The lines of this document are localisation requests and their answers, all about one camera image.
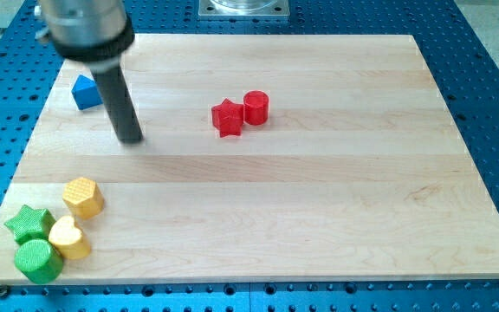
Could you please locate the yellow heart block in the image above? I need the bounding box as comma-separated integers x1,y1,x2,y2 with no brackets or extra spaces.
49,216,91,260

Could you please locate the green star block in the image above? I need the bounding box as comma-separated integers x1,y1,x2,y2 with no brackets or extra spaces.
4,205,55,245

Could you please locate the blue perforated table plate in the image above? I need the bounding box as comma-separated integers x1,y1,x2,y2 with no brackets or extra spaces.
0,0,499,311

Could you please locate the light wooden board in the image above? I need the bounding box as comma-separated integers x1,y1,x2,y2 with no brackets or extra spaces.
0,34,499,285

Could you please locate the green cylinder block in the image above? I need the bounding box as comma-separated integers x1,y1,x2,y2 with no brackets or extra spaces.
14,239,64,284

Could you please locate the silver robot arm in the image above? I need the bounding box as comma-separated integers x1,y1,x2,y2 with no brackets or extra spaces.
35,0,143,144

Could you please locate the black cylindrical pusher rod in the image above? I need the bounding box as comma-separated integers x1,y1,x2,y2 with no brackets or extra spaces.
90,64,143,144

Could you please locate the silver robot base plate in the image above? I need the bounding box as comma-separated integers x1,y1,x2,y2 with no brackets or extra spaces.
198,0,290,18

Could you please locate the blue triangular block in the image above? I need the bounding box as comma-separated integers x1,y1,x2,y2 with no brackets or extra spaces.
71,75,103,110

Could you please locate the red star block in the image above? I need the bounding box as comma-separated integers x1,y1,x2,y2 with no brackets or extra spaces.
211,99,244,138

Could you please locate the yellow hexagon block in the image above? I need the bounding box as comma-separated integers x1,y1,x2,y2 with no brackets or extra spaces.
62,177,104,219

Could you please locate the red cylinder block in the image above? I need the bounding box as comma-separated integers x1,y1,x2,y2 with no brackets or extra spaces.
243,90,269,126

